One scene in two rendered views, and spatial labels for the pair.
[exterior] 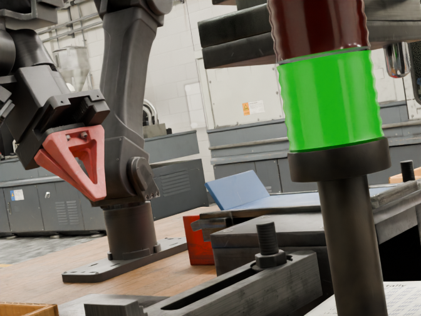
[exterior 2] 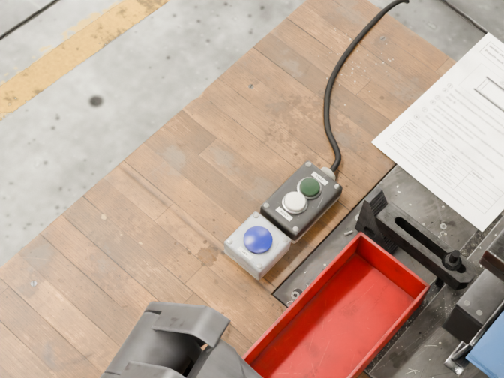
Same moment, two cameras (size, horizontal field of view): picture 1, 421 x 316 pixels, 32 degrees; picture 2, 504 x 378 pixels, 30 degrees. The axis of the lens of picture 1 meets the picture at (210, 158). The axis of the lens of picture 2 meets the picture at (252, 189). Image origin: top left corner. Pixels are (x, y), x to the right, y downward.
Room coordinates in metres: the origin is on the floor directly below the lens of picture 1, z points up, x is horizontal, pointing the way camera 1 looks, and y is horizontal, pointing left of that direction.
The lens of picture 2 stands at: (1.00, 0.35, 2.10)
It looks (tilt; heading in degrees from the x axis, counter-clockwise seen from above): 61 degrees down; 267
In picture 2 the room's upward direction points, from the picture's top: 6 degrees clockwise
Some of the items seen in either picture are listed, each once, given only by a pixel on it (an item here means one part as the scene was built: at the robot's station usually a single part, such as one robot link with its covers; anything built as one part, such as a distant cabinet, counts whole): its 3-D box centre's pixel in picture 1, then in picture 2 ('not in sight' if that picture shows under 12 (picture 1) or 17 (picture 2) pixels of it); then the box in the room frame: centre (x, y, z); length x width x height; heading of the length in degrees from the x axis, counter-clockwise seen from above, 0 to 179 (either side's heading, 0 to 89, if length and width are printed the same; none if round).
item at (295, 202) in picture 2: not in sight; (295, 204); (0.90, -0.28, 0.93); 0.03 x 0.03 x 0.02
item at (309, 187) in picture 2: not in sight; (309, 189); (0.88, -0.30, 0.93); 0.03 x 0.03 x 0.02
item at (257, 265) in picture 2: not in sight; (256, 249); (0.95, -0.21, 0.90); 0.07 x 0.07 x 0.06; 51
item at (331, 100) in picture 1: (329, 100); not in sight; (0.30, -0.05, 1.07); 0.04 x 0.04 x 0.03
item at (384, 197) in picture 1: (396, 205); not in sight; (0.57, -0.14, 0.98); 0.07 x 0.01 x 0.03; 141
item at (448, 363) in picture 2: not in sight; (467, 349); (0.68, -0.06, 0.98); 0.07 x 0.02 x 0.01; 51
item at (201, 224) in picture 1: (232, 221); not in sight; (0.62, -0.01, 0.98); 0.07 x 0.02 x 0.01; 51
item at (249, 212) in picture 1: (301, 221); not in sight; (0.58, -0.06, 0.98); 0.13 x 0.01 x 0.03; 51
